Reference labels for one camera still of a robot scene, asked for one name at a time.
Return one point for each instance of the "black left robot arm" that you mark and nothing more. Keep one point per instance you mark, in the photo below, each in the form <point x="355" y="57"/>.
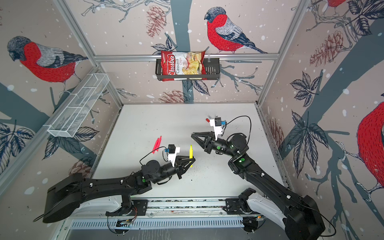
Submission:
<point x="66" y="196"/>

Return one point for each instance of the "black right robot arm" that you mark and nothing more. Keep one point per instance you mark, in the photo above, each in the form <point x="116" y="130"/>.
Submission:
<point x="298" y="216"/>

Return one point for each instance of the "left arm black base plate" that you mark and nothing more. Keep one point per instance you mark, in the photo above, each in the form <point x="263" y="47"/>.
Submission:
<point x="135" y="207"/>

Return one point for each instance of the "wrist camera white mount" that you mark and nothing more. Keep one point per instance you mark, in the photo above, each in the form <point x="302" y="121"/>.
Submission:
<point x="172" y="151"/>
<point x="218" y="126"/>

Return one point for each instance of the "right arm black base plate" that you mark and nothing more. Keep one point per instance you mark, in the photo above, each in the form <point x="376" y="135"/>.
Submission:
<point x="237" y="206"/>

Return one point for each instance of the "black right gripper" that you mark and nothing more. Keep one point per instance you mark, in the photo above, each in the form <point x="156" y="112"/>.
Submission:
<point x="210" y="144"/>

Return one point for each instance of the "red cassava chips bag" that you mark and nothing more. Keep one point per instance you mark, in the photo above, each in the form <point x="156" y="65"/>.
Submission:
<point x="182" y="63"/>

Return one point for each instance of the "black wire wall basket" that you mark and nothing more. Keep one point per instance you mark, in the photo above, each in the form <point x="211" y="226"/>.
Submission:
<point x="212" y="67"/>

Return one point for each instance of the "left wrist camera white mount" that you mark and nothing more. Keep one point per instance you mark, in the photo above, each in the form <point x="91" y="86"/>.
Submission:
<point x="172" y="151"/>

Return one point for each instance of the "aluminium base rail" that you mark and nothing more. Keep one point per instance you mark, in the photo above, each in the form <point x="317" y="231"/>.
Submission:
<point x="213" y="207"/>

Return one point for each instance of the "white wire mesh shelf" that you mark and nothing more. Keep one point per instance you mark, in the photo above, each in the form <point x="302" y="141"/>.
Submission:
<point x="81" y="102"/>

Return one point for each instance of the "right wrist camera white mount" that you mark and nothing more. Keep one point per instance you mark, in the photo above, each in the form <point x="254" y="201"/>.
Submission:
<point x="218" y="126"/>

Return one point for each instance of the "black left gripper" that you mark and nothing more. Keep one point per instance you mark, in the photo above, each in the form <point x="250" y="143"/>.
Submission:
<point x="180" y="168"/>

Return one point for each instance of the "yellow highlighter pen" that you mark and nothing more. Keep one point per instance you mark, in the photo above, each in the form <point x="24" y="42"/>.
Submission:
<point x="191" y="155"/>

